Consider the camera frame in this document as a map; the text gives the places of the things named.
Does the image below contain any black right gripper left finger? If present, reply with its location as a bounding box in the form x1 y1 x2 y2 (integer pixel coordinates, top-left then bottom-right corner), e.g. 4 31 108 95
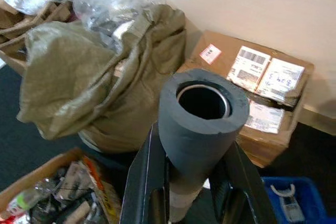
119 123 170 224

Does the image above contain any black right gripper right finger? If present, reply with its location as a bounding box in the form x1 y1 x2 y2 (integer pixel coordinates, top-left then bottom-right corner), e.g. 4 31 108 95
209 141 278 224

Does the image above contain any grey grip broom white head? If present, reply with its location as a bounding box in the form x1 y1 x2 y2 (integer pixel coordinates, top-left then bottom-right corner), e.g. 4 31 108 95
158 68 250 224

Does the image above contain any large dark floor carpet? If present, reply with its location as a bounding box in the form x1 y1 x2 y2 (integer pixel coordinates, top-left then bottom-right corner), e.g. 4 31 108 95
0 63 336 224

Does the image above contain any small grey gadget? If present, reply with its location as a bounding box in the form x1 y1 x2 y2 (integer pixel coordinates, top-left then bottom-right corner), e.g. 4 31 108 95
279 196 307 224

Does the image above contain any blue plastic tray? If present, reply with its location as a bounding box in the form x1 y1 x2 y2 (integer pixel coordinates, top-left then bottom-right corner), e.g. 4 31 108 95
261 176 336 224

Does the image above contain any open cardboard box red print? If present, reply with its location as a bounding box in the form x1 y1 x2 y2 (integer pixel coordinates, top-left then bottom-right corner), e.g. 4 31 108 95
0 147 123 224

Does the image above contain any clear bottle green label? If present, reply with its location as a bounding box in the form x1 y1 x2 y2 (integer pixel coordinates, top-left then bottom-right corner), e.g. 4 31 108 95
7 189 37 214

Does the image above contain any olive woven sack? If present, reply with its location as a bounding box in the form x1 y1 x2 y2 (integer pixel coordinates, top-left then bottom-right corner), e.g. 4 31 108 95
16 4 187 154

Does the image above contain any brown box with shipping labels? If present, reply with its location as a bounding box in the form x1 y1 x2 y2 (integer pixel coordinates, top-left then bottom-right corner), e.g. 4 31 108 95
181 29 315 168

